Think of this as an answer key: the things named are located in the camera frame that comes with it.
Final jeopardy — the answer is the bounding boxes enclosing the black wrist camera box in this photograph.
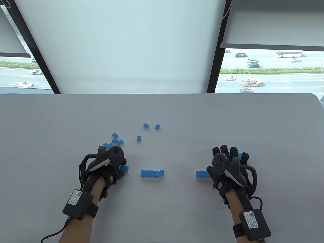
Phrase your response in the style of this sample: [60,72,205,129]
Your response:
[232,209,271,241]
[63,189,99,220]

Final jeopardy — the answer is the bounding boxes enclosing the black window frame post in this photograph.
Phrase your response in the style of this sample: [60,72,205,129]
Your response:
[207,0,233,94]
[6,0,61,94]

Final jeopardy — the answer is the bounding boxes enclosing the grey roller blind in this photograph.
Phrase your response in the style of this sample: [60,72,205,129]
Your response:
[220,0,324,50]
[0,10,32,58]

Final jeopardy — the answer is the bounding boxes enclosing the person's left forearm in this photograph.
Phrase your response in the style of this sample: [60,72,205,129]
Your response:
[58,177,107,243]

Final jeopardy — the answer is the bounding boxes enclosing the person's right hand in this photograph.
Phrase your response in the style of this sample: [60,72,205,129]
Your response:
[206,145,257,210]

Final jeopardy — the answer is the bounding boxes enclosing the blue mahjong tiles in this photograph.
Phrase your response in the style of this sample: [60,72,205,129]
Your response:
[103,123,161,148]

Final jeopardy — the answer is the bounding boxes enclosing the person's right forearm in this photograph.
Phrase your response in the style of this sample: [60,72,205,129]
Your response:
[225,189,264,243]

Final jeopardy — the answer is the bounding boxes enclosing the black and white hand controller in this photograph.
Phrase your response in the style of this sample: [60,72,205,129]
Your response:
[87,146,124,172]
[212,153,250,187]

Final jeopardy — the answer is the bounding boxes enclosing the person's left hand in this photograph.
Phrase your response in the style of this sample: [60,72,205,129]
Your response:
[80,146,127,201]

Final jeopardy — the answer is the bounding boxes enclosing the green roadside hedge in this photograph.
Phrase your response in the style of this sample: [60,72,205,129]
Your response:
[219,67,324,75]
[0,61,41,70]

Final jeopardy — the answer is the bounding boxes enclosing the wide white roller blind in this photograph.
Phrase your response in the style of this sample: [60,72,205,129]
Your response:
[14,0,226,94]

